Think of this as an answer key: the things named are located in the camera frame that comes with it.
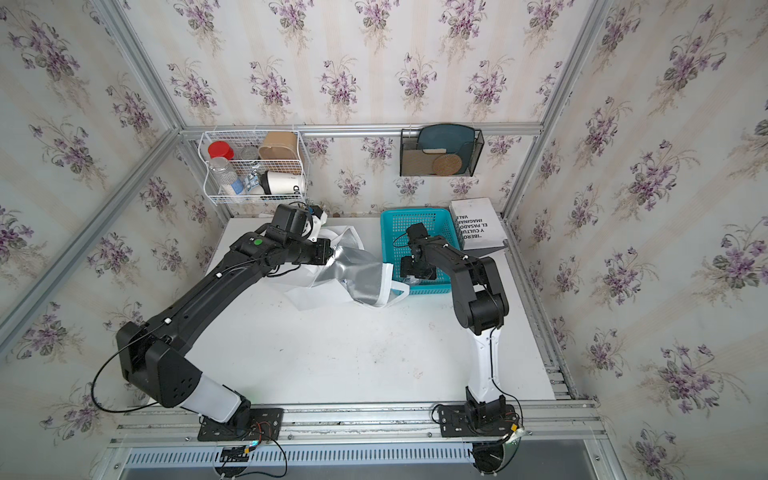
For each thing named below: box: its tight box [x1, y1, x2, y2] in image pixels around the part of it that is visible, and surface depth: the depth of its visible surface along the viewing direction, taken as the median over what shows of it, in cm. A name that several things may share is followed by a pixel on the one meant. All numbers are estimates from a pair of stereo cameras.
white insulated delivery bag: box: [285, 226, 410, 311], surface depth 90 cm
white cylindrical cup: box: [260, 170, 305, 195], surface depth 95 cm
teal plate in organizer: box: [418, 123, 475, 154], surface depth 93 cm
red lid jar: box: [208, 140, 235, 160], surface depth 94 cm
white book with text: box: [449, 198, 508, 250], surface depth 109 cm
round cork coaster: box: [432, 154, 463, 176], surface depth 100 cm
